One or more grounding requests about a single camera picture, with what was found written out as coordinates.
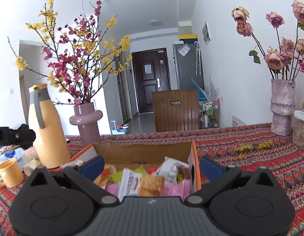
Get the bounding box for yellow thermos jug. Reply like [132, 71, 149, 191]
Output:
[28, 84, 71, 169]

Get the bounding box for oat crisp snack packet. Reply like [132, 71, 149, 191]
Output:
[93, 165, 117, 189]

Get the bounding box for textured pink vase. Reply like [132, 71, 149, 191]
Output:
[270, 79, 296, 136]

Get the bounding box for patterned red tablecloth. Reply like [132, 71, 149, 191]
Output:
[0, 124, 304, 235]

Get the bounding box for red yellow blossom branches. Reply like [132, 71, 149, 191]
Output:
[7, 0, 133, 106]

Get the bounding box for yellow ceramic mug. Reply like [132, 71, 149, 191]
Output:
[0, 158, 24, 188]

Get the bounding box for fallen yellow petals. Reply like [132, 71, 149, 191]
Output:
[235, 141, 274, 160]

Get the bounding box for crumpled paper cup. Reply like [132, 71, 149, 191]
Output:
[23, 149, 42, 177]

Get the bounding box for red anime snack bag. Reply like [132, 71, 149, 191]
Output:
[147, 167, 158, 175]

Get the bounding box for metal storage rack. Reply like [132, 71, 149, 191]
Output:
[198, 78, 221, 130]

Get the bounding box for grey refrigerator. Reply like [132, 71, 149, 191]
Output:
[173, 41, 204, 89]

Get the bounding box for pink glass vase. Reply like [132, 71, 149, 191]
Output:
[69, 102, 103, 147]

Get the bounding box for white snack packet back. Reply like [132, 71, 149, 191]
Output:
[154, 157, 189, 184]

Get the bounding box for pink snack packet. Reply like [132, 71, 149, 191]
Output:
[163, 179, 191, 201]
[105, 182, 121, 197]

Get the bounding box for red cardboard snack box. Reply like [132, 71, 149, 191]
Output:
[69, 142, 201, 193]

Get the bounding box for white oat snack packet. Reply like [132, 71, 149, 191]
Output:
[118, 168, 165, 202]

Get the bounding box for dried pink roses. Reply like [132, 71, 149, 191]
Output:
[231, 0, 304, 82]

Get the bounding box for wooden chair back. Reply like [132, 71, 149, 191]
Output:
[152, 88, 199, 132]

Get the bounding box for dark entrance door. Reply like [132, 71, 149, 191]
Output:
[132, 48, 171, 113]

